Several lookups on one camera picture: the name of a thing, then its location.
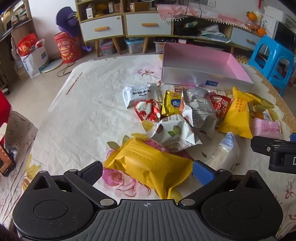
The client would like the white grey print packet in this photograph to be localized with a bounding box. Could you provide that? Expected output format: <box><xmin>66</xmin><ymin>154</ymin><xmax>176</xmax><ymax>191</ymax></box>
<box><xmin>181</xmin><ymin>88</ymin><xmax>218</xmax><ymax>138</ymax></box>

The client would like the red cloth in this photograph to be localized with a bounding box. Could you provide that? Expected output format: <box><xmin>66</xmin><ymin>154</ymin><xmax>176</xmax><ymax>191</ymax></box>
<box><xmin>0</xmin><ymin>89</ymin><xmax>12</xmax><ymax>138</ymax></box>

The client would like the white leaf print snack packet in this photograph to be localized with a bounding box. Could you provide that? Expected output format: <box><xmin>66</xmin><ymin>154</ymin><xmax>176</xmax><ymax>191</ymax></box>
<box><xmin>146</xmin><ymin>114</ymin><xmax>203</xmax><ymax>153</ymax></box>

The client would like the purple plush toy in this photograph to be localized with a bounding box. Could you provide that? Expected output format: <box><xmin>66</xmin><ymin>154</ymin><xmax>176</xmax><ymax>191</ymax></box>
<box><xmin>55</xmin><ymin>6</ymin><xmax>93</xmax><ymax>53</ymax></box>

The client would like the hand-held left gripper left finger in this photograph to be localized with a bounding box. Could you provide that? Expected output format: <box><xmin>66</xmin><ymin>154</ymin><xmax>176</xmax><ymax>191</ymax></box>
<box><xmin>23</xmin><ymin>161</ymin><xmax>118</xmax><ymax>209</ymax></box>

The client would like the black monitor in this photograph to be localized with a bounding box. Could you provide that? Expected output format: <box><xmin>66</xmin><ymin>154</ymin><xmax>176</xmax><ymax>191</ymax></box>
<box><xmin>272</xmin><ymin>20</ymin><xmax>296</xmax><ymax>53</ymax></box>

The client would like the pile of white bags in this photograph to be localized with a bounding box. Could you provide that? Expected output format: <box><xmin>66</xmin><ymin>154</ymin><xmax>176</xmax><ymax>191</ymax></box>
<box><xmin>199</xmin><ymin>24</ymin><xmax>232</xmax><ymax>44</ymax></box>

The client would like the yellow printed snack packet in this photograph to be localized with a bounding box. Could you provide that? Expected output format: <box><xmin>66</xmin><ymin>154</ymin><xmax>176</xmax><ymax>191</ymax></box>
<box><xmin>217</xmin><ymin>86</ymin><xmax>261</xmax><ymax>140</ymax></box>

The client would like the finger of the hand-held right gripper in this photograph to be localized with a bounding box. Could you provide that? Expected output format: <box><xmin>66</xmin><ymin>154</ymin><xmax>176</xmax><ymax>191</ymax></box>
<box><xmin>251</xmin><ymin>136</ymin><xmax>274</xmax><ymax>155</ymax></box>

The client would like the wooden cabinet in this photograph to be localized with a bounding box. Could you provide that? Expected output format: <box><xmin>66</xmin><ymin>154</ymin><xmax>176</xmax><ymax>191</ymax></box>
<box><xmin>75</xmin><ymin>0</ymin><xmax>263</xmax><ymax>57</ymax></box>

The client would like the black box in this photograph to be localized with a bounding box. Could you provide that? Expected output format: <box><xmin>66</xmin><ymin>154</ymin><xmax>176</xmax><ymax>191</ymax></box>
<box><xmin>174</xmin><ymin>20</ymin><xmax>200</xmax><ymax>37</ymax></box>

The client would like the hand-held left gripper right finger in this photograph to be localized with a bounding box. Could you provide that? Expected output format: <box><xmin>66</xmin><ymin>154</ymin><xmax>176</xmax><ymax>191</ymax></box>
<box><xmin>178</xmin><ymin>160</ymin><xmax>270</xmax><ymax>208</ymax></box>

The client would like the egg tray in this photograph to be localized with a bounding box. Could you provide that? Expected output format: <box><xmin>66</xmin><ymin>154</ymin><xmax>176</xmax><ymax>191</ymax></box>
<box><xmin>233</xmin><ymin>54</ymin><xmax>250</xmax><ymax>65</ymax></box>

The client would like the brown cardboard box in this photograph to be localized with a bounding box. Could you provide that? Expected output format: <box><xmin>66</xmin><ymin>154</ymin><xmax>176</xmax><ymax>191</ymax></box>
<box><xmin>129</xmin><ymin>2</ymin><xmax>149</xmax><ymax>12</ymax></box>

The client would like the white drawer long handle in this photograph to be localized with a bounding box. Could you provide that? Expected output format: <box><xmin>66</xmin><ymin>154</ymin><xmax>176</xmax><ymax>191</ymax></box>
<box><xmin>125</xmin><ymin>11</ymin><xmax>173</xmax><ymax>38</ymax></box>

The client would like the small yellow blue label packet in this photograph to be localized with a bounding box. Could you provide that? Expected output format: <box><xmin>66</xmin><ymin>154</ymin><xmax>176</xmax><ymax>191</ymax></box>
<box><xmin>161</xmin><ymin>90</ymin><xmax>184</xmax><ymax>116</ymax></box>

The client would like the red white snack packet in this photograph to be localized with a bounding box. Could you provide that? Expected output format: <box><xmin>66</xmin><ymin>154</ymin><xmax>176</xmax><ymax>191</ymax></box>
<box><xmin>134</xmin><ymin>98</ymin><xmax>163</xmax><ymax>122</ymax></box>

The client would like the floral tablecloth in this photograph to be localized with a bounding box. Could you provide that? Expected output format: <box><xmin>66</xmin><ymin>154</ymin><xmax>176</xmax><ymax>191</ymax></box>
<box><xmin>0</xmin><ymin>54</ymin><xmax>296</xmax><ymax>241</ymax></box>

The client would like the clear yellow snack packet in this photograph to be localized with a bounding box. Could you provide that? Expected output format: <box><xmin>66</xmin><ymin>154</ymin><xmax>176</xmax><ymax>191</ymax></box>
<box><xmin>252</xmin><ymin>100</ymin><xmax>281</xmax><ymax>122</ymax></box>

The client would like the white black print snack packet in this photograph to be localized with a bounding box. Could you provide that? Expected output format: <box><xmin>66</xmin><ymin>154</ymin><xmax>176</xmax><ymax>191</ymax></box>
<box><xmin>122</xmin><ymin>83</ymin><xmax>164</xmax><ymax>109</ymax></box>

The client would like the pink snack packet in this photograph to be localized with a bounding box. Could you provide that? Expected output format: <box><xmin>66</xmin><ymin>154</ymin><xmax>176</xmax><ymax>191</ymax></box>
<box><xmin>250</xmin><ymin>118</ymin><xmax>282</xmax><ymax>140</ymax></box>

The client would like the blue plastic stool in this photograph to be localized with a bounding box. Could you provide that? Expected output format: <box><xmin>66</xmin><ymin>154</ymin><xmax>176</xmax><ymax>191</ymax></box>
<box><xmin>247</xmin><ymin>35</ymin><xmax>296</xmax><ymax>97</ymax></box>

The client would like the white drawer small handle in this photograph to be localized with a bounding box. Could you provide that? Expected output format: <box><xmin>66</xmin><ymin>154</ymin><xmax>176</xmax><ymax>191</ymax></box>
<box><xmin>80</xmin><ymin>15</ymin><xmax>125</xmax><ymax>42</ymax></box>

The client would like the clear white cracker packet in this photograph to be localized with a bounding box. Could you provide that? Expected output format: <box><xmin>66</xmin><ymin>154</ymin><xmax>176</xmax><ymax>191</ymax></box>
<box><xmin>203</xmin><ymin>132</ymin><xmax>241</xmax><ymax>172</ymax></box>

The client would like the black floor cable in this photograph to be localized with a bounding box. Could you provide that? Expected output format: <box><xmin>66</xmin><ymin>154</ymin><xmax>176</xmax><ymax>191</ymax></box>
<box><xmin>57</xmin><ymin>61</ymin><xmax>78</xmax><ymax>77</ymax></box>

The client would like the red gift bag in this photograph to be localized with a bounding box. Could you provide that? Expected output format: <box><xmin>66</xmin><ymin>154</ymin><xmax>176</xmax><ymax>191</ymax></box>
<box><xmin>17</xmin><ymin>32</ymin><xmax>39</xmax><ymax>57</ymax></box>

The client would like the grey floral cloth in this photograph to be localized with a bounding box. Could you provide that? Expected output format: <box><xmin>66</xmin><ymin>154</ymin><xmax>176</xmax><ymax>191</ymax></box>
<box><xmin>4</xmin><ymin>111</ymin><xmax>39</xmax><ymax>160</ymax></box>

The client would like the white drawer dark handle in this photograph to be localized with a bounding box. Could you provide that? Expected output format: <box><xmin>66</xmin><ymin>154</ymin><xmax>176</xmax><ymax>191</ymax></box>
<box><xmin>231</xmin><ymin>27</ymin><xmax>262</xmax><ymax>51</ymax></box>

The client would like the red drum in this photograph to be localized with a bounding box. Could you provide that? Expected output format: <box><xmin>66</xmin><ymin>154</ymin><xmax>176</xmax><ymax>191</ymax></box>
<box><xmin>54</xmin><ymin>32</ymin><xmax>84</xmax><ymax>64</ymax></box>

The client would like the plain yellow snack packet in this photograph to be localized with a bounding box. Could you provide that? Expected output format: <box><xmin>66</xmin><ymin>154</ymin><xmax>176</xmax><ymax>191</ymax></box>
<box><xmin>102</xmin><ymin>137</ymin><xmax>194</xmax><ymax>200</ymax></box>

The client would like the pink floral cabinet cloth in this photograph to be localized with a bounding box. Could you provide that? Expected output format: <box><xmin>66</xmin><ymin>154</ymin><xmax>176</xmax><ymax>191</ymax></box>
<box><xmin>156</xmin><ymin>3</ymin><xmax>255</xmax><ymax>31</ymax></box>

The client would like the black orange device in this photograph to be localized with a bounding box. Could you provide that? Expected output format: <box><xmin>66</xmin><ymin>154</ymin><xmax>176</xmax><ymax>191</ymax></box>
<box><xmin>0</xmin><ymin>141</ymin><xmax>17</xmax><ymax>177</ymax></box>

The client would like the clear storage box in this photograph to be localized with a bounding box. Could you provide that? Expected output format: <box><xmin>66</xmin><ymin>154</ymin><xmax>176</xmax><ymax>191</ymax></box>
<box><xmin>99</xmin><ymin>39</ymin><xmax>116</xmax><ymax>56</ymax></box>

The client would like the blue lid storage box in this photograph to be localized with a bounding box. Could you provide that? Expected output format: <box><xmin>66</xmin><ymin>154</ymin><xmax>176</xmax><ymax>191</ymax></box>
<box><xmin>123</xmin><ymin>38</ymin><xmax>145</xmax><ymax>55</ymax></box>

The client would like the round white base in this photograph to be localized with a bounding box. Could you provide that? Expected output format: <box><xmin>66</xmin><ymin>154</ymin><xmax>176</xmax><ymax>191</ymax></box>
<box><xmin>42</xmin><ymin>57</ymin><xmax>68</xmax><ymax>73</ymax></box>

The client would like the pink cardboard box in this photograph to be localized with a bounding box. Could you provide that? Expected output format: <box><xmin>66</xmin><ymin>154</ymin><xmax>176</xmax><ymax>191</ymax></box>
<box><xmin>161</xmin><ymin>42</ymin><xmax>255</xmax><ymax>93</ymax></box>

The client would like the white paper bag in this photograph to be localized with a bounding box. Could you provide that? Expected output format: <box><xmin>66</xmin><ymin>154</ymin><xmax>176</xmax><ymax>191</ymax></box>
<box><xmin>19</xmin><ymin>38</ymin><xmax>50</xmax><ymax>78</ymax></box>

